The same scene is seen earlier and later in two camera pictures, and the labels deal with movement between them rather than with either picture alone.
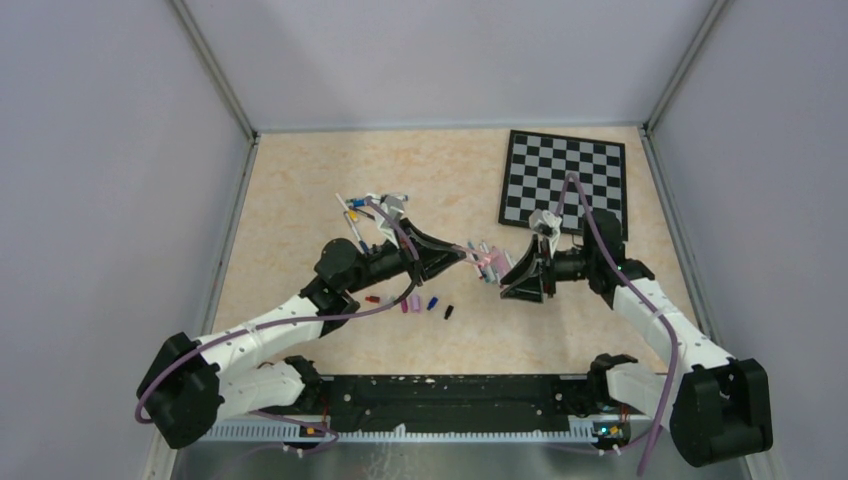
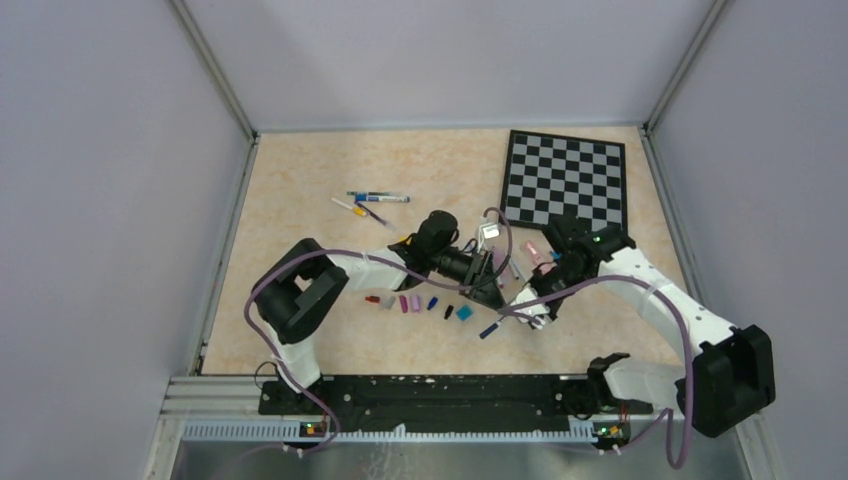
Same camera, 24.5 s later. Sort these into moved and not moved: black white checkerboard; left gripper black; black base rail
Moved: left gripper black
Not moved: black base rail; black white checkerboard
